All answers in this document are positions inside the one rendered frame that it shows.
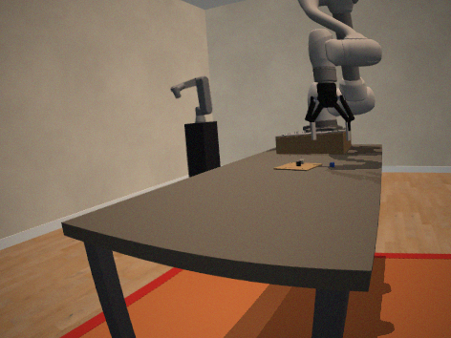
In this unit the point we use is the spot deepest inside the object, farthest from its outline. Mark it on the orange flat mat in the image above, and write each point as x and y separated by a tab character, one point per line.
303	167

